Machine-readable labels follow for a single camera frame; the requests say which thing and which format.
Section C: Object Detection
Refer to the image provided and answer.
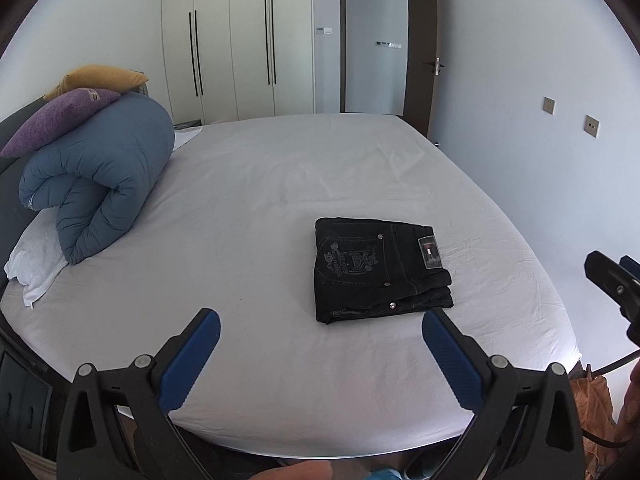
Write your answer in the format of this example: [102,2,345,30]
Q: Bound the black jeans pants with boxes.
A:
[314,218,454,325]

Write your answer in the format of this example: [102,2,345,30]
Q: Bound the white pillow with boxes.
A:
[3,207,68,308]

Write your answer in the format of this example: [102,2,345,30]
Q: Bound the blue rolled duvet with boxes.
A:
[18,92,175,264]

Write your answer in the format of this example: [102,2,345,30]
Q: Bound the white bed sheet mattress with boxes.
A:
[1,114,580,458]

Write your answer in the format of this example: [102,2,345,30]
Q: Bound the cream wardrobe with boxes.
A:
[160,0,314,125]

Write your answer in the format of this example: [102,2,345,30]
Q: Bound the mustard yellow pillow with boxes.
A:
[43,64,149,101]

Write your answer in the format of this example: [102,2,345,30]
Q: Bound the person left hand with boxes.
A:
[250,460,333,480]

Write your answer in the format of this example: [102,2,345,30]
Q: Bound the wall switch plate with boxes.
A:
[542,96,555,115]

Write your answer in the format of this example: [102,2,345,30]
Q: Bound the purple pillow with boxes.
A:
[1,88,120,158]

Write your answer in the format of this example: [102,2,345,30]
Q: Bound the brown wooden door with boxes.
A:
[402,0,442,138]

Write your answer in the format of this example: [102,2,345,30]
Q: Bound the dark bedside cabinet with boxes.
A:
[1,346,56,458]

